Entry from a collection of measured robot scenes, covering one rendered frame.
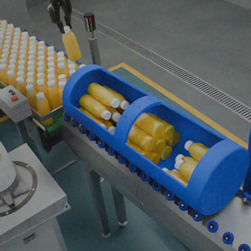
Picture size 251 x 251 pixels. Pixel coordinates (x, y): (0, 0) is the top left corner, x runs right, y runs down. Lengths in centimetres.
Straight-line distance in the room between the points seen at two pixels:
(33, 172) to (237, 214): 82
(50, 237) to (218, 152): 79
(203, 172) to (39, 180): 64
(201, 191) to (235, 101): 244
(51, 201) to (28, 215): 10
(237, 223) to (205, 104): 224
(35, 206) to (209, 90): 266
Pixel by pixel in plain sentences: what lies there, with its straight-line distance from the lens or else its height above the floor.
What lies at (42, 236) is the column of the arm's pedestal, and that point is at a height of 86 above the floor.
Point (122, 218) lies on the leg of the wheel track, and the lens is 270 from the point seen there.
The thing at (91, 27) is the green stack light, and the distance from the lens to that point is 245.
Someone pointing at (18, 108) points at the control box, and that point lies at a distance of 206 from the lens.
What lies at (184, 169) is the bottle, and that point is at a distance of 150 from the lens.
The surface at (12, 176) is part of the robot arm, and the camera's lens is 157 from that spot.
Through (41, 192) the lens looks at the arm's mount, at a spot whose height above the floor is 107.
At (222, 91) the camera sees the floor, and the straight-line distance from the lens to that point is 388.
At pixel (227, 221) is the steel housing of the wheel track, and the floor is 93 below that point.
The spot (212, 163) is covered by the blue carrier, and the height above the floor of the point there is 122.
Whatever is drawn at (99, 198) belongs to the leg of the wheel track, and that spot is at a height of 39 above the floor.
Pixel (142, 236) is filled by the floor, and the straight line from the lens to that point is 270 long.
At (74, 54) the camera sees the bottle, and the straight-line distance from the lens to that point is 205.
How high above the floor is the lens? 218
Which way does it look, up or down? 38 degrees down
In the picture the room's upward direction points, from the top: 8 degrees counter-clockwise
